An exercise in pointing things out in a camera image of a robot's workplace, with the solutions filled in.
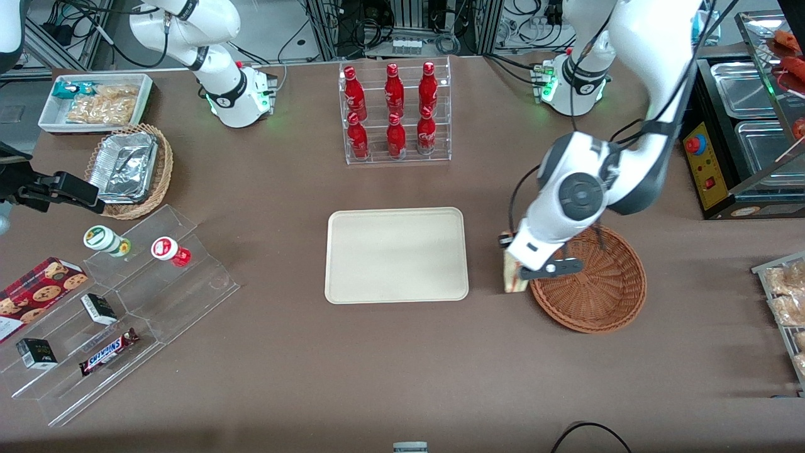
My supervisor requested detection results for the white rectangular snack bin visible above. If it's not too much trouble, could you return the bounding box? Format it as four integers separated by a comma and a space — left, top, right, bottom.
38, 72, 155, 136

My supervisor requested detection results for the red cookie box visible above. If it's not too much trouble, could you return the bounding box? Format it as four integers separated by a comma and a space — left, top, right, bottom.
0, 257, 89, 344

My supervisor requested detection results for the aluminium frame rack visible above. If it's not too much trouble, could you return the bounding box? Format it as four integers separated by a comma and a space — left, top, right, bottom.
302, 0, 507, 60

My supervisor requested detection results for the teal snack packet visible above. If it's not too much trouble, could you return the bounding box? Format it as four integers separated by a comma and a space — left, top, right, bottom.
52, 81, 99, 100

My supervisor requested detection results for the green label yogurt cup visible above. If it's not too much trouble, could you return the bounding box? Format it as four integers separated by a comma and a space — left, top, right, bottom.
83, 225, 132, 259

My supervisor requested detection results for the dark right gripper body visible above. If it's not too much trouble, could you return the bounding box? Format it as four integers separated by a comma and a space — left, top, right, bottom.
0, 142, 38, 210

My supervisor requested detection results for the clear acrylic tiered stand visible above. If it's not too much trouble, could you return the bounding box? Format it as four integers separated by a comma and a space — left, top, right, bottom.
0, 204, 242, 428

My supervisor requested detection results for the clear acrylic bottle rack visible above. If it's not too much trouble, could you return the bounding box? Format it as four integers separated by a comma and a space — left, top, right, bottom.
338, 57, 452, 165

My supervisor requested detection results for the light oval wicker basket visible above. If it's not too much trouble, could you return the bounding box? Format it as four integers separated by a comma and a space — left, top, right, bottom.
84, 123, 174, 221

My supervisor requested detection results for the small black box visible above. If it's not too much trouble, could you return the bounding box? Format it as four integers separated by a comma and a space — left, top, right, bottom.
80, 293, 119, 326
16, 338, 58, 370

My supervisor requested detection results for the brown round wicker basket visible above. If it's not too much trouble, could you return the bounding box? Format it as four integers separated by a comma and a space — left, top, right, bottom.
529, 223, 647, 334

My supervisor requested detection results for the snickers chocolate bar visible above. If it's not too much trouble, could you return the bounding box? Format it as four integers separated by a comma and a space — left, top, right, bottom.
79, 328, 140, 377

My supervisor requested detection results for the beige plastic tray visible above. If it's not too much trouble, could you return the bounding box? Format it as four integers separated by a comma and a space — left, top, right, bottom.
325, 207, 470, 305

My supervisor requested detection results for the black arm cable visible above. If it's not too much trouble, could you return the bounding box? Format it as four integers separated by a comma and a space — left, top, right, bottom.
508, 0, 743, 238

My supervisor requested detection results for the red cola bottle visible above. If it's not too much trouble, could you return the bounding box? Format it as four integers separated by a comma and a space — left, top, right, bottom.
347, 112, 370, 160
343, 65, 368, 121
384, 63, 406, 118
418, 61, 439, 116
416, 106, 437, 155
386, 112, 408, 159

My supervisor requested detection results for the aluminium foil tray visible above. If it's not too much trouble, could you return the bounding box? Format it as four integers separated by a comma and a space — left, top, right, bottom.
88, 131, 158, 205

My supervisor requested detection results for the steel food pan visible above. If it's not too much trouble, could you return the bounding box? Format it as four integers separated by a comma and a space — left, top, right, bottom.
734, 119, 805, 191
709, 60, 779, 120

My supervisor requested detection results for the red label yogurt cup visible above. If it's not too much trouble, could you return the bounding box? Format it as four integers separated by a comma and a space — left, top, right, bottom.
151, 236, 192, 267

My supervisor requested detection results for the clear bag of crackers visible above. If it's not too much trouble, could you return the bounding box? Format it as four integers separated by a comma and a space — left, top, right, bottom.
65, 84, 140, 126

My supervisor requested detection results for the black food warmer machine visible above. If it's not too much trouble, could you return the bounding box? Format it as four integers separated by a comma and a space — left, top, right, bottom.
682, 9, 805, 221

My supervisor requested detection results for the grey wire rack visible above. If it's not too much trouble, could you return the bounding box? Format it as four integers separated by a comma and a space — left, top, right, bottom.
751, 252, 805, 398

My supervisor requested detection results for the triangular sandwich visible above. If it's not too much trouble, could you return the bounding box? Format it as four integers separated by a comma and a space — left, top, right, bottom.
503, 250, 530, 294

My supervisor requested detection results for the teal plastic bag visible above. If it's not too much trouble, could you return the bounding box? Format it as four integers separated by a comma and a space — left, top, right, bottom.
692, 11, 719, 46

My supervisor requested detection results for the black floor cable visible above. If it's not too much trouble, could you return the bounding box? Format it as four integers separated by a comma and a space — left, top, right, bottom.
550, 422, 633, 453

